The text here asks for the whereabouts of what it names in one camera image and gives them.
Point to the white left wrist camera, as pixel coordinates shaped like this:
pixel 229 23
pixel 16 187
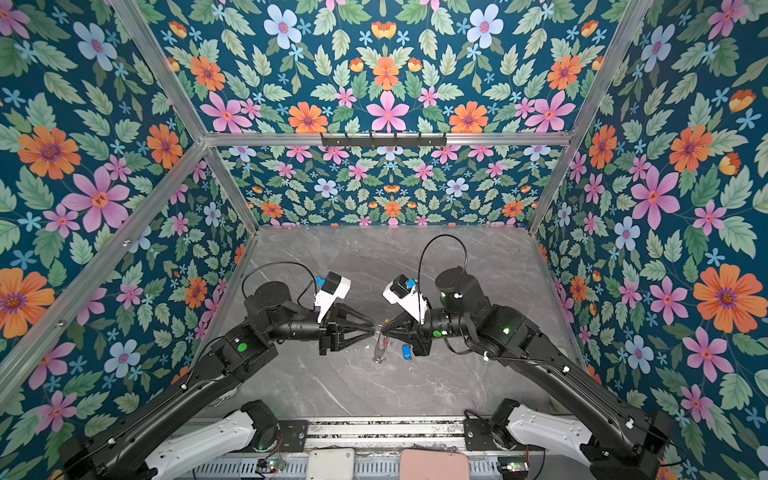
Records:
pixel 330 288

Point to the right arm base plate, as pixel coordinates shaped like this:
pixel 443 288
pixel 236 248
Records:
pixel 479 436

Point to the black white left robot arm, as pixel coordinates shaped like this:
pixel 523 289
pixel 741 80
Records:
pixel 143 444

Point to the silver metal keyring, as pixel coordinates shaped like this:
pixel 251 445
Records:
pixel 381 345

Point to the black wall hook rack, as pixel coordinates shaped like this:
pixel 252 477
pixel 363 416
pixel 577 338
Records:
pixel 370 140

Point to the right small circuit board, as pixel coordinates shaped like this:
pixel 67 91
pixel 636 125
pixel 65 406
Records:
pixel 513 468

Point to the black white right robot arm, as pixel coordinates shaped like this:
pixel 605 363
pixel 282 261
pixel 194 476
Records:
pixel 614 439

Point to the pink plastic box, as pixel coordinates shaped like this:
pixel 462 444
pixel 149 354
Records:
pixel 416 464

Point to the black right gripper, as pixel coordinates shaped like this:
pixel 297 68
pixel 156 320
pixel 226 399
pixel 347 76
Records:
pixel 415 335

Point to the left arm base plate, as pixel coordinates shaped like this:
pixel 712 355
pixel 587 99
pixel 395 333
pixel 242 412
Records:
pixel 284 436

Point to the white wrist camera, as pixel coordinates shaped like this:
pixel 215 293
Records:
pixel 404 291
pixel 330 288

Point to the white plastic box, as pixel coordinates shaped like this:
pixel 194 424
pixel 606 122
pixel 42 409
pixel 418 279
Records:
pixel 331 464

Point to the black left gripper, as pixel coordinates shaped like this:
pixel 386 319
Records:
pixel 330 332

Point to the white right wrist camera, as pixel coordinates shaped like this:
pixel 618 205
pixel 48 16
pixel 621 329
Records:
pixel 404 291

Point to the small green circuit board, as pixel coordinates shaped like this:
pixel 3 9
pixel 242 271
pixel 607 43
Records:
pixel 270 466

